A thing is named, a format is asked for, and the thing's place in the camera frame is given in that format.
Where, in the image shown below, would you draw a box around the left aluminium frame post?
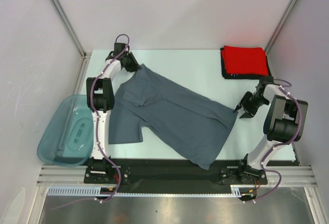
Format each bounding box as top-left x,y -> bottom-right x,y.
49,0 -> 86,58

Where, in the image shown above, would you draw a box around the grey t shirt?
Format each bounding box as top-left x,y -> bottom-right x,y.
108,65 -> 237,170

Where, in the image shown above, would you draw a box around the aluminium frame post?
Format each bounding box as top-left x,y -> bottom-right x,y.
49,0 -> 86,58
265,0 -> 299,54

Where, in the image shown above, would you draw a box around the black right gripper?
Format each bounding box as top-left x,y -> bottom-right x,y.
235,91 -> 270,118

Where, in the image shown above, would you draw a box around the teal transparent plastic bin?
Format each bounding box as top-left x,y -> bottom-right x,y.
37,95 -> 94,167

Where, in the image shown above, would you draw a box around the red folded t shirt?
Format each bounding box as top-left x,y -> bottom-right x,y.
222,46 -> 269,76

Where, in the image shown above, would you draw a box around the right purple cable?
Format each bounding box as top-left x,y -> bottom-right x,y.
243,79 -> 301,204

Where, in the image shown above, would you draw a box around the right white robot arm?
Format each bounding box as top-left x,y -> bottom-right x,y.
234,76 -> 308,183

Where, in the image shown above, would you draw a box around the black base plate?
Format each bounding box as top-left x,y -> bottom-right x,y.
83,157 -> 269,194

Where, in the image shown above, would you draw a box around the right aluminium frame post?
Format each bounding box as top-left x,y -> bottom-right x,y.
265,0 -> 299,54

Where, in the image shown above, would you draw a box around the aluminium front rail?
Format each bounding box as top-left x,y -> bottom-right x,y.
36,165 -> 317,188

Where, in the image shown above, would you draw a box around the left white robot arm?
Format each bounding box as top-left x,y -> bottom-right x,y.
84,42 -> 140,184

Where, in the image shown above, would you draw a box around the white slotted cable duct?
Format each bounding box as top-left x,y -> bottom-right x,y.
48,185 -> 257,198

